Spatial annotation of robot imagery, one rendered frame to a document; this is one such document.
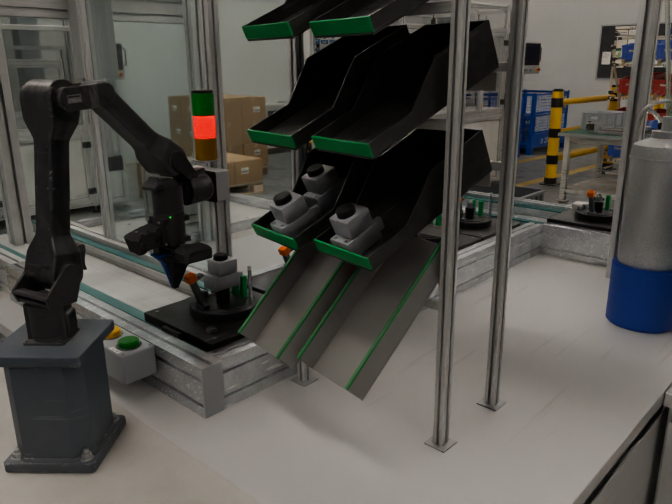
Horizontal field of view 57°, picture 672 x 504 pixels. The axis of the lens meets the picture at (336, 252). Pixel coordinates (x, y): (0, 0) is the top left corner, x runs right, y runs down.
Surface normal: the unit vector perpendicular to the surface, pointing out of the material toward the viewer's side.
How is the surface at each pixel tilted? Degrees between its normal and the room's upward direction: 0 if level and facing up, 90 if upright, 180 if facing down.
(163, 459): 0
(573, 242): 90
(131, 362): 90
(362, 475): 0
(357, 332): 45
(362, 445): 0
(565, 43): 90
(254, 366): 90
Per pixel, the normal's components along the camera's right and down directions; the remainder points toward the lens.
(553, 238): -0.68, 0.22
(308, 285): -0.57, -0.55
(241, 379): 0.74, 0.19
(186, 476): -0.01, -0.96
